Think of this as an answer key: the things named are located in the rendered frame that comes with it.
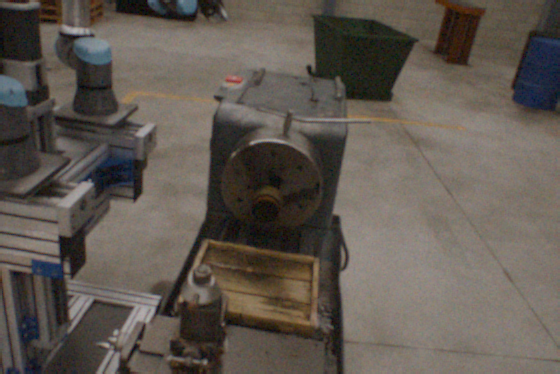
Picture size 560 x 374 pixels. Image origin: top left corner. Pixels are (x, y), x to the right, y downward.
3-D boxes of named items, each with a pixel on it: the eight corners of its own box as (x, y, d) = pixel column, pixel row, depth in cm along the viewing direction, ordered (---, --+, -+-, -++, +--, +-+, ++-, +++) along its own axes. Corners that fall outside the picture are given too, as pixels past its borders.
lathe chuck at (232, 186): (219, 204, 167) (236, 118, 153) (309, 227, 167) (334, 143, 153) (213, 217, 159) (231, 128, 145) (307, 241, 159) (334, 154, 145)
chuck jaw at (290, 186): (281, 176, 153) (320, 176, 152) (282, 190, 155) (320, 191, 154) (278, 192, 143) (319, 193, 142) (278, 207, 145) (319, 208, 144)
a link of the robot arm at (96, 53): (84, 88, 160) (82, 45, 154) (68, 76, 169) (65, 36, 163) (119, 84, 168) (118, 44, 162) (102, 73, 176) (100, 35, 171)
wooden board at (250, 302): (204, 249, 156) (205, 238, 154) (317, 268, 153) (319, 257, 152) (176, 313, 129) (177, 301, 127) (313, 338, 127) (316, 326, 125)
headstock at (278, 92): (230, 147, 230) (237, 65, 213) (331, 163, 227) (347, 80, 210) (198, 209, 177) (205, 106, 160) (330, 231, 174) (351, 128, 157)
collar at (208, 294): (186, 276, 103) (187, 265, 102) (224, 282, 102) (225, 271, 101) (175, 301, 96) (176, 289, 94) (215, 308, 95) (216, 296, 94)
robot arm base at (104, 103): (63, 112, 166) (61, 83, 162) (85, 99, 179) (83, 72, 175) (107, 119, 165) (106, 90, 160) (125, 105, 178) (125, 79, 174)
